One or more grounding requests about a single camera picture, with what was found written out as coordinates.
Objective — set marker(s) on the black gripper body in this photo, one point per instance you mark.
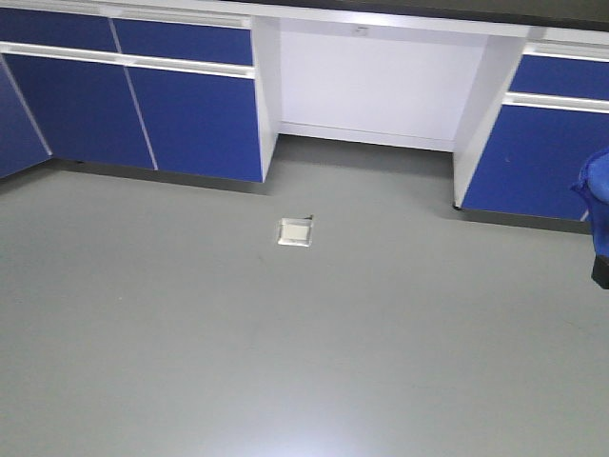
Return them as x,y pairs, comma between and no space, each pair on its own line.
600,271

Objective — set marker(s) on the metal floor outlet box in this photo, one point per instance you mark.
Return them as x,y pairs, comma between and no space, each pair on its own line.
295,232

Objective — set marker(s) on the blue microfiber cloth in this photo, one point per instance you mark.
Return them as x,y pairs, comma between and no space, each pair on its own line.
592,187

